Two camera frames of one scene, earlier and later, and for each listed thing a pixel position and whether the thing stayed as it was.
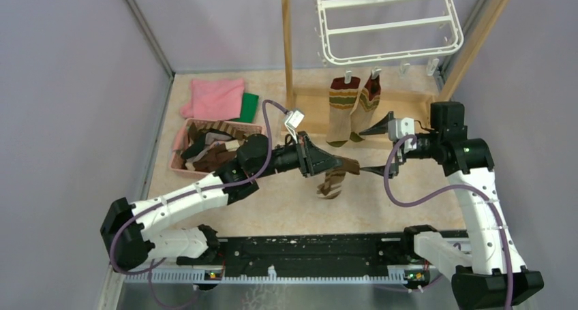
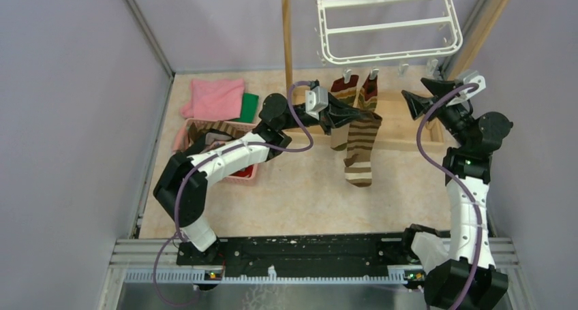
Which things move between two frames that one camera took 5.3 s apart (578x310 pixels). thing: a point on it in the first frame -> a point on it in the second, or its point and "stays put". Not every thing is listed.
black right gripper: x=381 y=127 -> x=417 y=104
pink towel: x=215 y=99 stays put
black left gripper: x=312 y=160 -> x=337 y=114
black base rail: x=300 y=251 stays put
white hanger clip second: x=375 y=72 stays put
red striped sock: x=364 y=107 stays put
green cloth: x=249 y=109 stays put
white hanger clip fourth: x=431 y=66 stays put
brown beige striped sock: x=330 y=187 -> x=362 y=135
